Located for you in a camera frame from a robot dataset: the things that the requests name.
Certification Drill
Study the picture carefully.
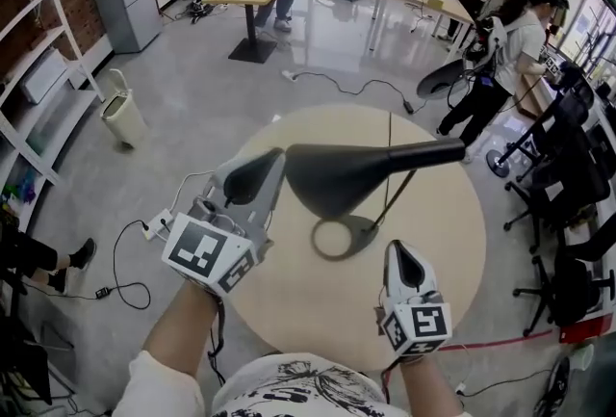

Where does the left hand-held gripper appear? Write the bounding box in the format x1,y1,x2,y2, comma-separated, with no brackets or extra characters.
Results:
161,147,288,299

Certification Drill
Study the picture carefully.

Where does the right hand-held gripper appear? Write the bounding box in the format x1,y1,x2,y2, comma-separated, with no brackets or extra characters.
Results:
373,240,453,361

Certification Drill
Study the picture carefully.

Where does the black desk lamp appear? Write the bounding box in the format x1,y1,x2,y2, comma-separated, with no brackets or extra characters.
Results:
285,138,467,263

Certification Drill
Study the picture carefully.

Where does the person's right forearm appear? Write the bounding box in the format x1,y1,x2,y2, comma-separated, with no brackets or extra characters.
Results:
398,356,466,417

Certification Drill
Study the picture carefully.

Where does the person's left forearm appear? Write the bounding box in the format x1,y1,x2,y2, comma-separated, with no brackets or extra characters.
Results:
141,279,218,390

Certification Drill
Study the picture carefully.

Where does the cream trash bin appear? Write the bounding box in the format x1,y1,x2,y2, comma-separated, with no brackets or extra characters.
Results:
99,67,149,152

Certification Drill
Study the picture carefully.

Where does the person's white printed shirt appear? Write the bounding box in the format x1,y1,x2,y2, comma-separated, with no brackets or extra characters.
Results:
113,350,482,417

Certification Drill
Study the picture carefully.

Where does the black office chair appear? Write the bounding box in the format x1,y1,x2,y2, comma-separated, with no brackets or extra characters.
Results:
502,77,612,257
512,231,616,339

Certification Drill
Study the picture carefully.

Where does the black sneaker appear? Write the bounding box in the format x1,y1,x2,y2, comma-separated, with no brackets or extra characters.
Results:
533,355,572,417

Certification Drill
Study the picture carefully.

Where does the red box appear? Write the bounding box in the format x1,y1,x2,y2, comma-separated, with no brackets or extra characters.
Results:
557,311,616,345

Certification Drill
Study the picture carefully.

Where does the black oval floor base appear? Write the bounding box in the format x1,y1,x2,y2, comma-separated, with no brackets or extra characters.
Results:
416,58,466,99

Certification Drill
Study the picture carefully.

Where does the white metal shelving unit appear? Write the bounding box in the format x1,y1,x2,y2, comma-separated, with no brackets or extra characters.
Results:
0,0,106,233

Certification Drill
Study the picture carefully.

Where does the brown cardboard panel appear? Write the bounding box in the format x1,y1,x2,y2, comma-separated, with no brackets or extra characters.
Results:
514,70,554,120

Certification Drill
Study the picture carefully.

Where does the pile of colourful toys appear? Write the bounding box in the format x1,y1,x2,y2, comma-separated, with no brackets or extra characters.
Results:
0,168,39,207

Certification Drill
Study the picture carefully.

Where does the white box appliance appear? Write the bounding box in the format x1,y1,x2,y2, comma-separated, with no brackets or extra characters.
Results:
21,47,69,105

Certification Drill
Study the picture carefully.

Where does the black metal stand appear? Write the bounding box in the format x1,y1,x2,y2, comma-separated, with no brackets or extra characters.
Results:
0,294,78,414

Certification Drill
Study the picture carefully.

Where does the thin white cable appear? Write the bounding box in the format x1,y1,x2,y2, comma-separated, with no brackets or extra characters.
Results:
170,170,217,214

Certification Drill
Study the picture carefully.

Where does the thin black table cable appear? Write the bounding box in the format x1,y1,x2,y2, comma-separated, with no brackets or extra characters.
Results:
383,111,394,214

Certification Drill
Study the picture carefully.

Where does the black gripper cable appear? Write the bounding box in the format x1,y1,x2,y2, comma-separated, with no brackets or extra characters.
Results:
206,297,227,385

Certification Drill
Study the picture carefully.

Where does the black cable with adapter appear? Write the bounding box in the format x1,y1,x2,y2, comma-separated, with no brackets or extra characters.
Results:
293,71,429,116
94,218,167,311

